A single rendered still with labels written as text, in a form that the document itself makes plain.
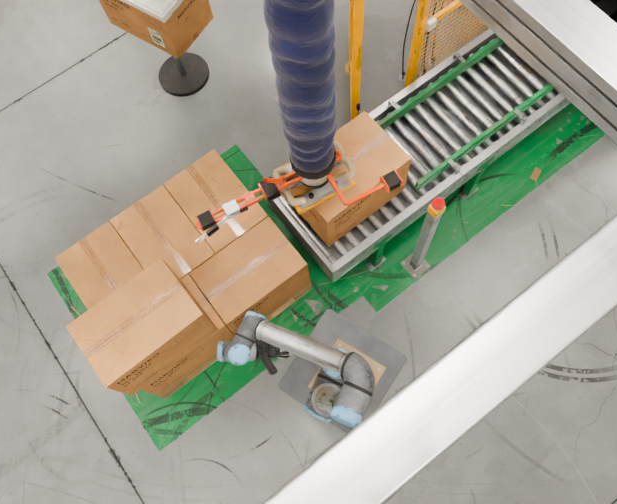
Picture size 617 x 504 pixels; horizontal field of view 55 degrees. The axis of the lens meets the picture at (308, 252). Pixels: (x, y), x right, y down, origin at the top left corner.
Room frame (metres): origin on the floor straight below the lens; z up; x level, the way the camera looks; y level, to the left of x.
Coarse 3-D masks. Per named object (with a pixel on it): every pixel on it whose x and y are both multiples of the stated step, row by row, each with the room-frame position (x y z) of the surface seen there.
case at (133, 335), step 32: (128, 288) 1.00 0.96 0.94; (160, 288) 0.97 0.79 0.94; (96, 320) 0.86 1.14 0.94; (128, 320) 0.83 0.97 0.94; (160, 320) 0.80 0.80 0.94; (192, 320) 0.78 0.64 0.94; (96, 352) 0.69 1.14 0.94; (128, 352) 0.66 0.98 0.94; (160, 352) 0.65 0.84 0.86; (128, 384) 0.54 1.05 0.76
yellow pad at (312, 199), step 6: (342, 174) 1.38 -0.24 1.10; (336, 180) 1.35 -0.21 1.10; (342, 186) 1.31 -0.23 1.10; (348, 186) 1.31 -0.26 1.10; (306, 192) 1.31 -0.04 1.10; (312, 192) 1.31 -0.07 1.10; (330, 192) 1.29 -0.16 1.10; (342, 192) 1.29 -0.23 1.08; (306, 198) 1.28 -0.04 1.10; (312, 198) 1.27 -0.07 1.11; (318, 198) 1.27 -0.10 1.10; (324, 198) 1.26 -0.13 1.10; (330, 198) 1.26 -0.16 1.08; (306, 204) 1.24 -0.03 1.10; (312, 204) 1.24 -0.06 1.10; (318, 204) 1.24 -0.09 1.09; (300, 210) 1.22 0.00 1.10; (306, 210) 1.22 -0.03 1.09
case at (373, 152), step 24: (360, 120) 1.77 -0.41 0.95; (360, 144) 1.62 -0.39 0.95; (384, 144) 1.60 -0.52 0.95; (336, 168) 1.50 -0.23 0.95; (360, 168) 1.47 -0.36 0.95; (384, 168) 1.45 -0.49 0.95; (408, 168) 1.48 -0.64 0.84; (360, 192) 1.33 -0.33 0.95; (384, 192) 1.40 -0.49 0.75; (312, 216) 1.31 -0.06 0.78; (336, 216) 1.22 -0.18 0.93; (360, 216) 1.31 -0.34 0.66; (336, 240) 1.22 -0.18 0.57
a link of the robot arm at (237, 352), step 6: (234, 336) 0.56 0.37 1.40; (234, 342) 0.53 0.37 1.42; (240, 342) 0.52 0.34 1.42; (246, 342) 0.52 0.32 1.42; (228, 348) 0.51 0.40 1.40; (234, 348) 0.50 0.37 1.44; (240, 348) 0.49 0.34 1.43; (246, 348) 0.49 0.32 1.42; (228, 354) 0.48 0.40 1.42; (234, 354) 0.47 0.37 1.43; (240, 354) 0.47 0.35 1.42; (246, 354) 0.47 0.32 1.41; (228, 360) 0.46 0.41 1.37; (234, 360) 0.45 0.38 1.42; (240, 360) 0.45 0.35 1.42; (246, 360) 0.45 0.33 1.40
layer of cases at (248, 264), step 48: (192, 192) 1.70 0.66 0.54; (240, 192) 1.65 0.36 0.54; (96, 240) 1.48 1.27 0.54; (144, 240) 1.43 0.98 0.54; (192, 240) 1.38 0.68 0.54; (240, 240) 1.33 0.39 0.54; (96, 288) 1.17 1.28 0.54; (192, 288) 1.07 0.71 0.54; (240, 288) 1.03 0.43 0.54; (288, 288) 1.03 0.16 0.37
